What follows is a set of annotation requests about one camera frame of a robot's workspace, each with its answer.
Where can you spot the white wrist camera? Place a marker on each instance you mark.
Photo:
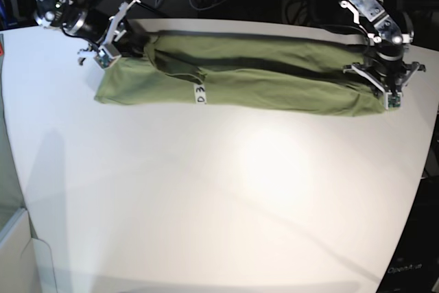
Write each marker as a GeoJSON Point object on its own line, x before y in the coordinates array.
{"type": "Point", "coordinates": [392, 100]}
{"type": "Point", "coordinates": [107, 56]}

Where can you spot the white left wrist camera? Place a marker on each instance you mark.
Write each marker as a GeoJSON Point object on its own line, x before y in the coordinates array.
{"type": "Point", "coordinates": [392, 100]}

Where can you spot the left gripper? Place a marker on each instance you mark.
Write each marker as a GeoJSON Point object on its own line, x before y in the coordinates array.
{"type": "Point", "coordinates": [388, 77]}

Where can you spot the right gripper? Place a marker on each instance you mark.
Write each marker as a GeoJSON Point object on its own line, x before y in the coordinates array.
{"type": "Point", "coordinates": [130, 40]}

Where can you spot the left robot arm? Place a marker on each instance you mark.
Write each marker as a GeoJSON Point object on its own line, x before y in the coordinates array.
{"type": "Point", "coordinates": [383, 33]}

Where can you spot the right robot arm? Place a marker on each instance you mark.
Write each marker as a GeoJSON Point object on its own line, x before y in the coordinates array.
{"type": "Point", "coordinates": [102, 24]}

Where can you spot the black OpenArm case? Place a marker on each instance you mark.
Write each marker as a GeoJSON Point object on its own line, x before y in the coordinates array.
{"type": "Point", "coordinates": [414, 264]}

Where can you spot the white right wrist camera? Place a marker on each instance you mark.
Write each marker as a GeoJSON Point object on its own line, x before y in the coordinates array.
{"type": "Point", "coordinates": [107, 56]}

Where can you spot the white cardboard box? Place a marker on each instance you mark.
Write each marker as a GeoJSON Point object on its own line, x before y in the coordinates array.
{"type": "Point", "coordinates": [26, 262]}

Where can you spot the white label tag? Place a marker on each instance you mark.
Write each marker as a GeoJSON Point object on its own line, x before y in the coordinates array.
{"type": "Point", "coordinates": [200, 94]}

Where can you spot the green T-shirt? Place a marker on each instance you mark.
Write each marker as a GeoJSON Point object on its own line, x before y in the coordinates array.
{"type": "Point", "coordinates": [266, 72]}

